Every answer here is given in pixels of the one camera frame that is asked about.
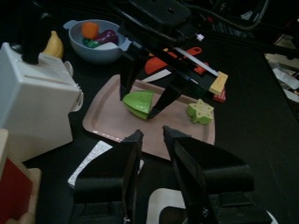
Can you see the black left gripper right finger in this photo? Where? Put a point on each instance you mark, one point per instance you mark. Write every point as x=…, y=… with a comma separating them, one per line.
x=210, y=175

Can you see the pink plastic tray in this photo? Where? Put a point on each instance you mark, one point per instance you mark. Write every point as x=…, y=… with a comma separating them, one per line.
x=113, y=119

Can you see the green toy vegetable piece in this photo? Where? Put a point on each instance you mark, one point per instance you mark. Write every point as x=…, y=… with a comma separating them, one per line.
x=90, y=43

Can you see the yellow wooden toy block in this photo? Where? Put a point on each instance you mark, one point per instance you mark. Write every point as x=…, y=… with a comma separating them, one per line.
x=220, y=83

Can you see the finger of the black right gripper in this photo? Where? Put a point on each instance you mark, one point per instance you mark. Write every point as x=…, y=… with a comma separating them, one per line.
x=128, y=75
x=168, y=96

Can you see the green starfruit piece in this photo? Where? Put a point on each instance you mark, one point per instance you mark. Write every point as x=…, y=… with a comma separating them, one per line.
x=201, y=112
x=138, y=103

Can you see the white toy knife block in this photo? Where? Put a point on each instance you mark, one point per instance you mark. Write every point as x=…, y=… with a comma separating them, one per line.
x=35, y=102

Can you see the orange toy carrot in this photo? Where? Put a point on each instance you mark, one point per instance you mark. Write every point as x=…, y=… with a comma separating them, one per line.
x=90, y=30

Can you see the red wooden toy box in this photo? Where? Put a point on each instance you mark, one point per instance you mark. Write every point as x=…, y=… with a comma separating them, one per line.
x=15, y=189

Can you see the yellow toy banana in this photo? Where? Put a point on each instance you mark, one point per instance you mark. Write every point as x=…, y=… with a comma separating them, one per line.
x=54, y=45

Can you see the white toy knife blade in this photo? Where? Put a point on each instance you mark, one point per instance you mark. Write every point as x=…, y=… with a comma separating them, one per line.
x=158, y=75

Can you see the orange toy knife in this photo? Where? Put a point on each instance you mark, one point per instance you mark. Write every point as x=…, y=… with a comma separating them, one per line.
x=154, y=64

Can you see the green starfruit bottom piece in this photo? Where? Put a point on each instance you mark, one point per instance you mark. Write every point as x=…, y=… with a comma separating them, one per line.
x=138, y=103

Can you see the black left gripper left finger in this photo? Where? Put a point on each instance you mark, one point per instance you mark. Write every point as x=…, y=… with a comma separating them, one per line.
x=105, y=178

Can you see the green starfruit top piece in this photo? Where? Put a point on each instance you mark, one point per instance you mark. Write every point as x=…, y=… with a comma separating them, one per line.
x=201, y=112

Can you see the purple toy eggplant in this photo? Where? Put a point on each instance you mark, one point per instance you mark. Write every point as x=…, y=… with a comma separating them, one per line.
x=106, y=36

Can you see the white toy food piece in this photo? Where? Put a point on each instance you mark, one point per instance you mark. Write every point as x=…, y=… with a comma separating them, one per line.
x=106, y=46

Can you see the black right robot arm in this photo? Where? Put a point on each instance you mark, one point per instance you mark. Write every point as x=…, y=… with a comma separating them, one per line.
x=160, y=13

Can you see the red toy food piece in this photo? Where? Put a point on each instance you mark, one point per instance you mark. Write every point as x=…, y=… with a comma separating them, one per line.
x=221, y=96

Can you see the light blue bowl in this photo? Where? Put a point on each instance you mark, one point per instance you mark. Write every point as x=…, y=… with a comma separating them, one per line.
x=94, y=54

